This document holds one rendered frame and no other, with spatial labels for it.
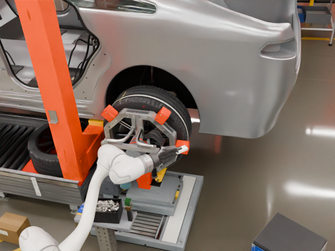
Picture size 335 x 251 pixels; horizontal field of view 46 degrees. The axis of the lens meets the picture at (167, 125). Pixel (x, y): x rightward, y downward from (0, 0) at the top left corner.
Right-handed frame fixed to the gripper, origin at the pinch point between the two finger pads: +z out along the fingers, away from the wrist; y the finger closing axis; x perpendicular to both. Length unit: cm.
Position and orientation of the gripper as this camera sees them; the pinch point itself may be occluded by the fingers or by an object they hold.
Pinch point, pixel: (181, 149)
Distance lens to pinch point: 204.2
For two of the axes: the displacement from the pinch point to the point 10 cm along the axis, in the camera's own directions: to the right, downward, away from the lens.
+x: -6.0, -5.1, 6.2
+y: 1.1, -8.2, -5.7
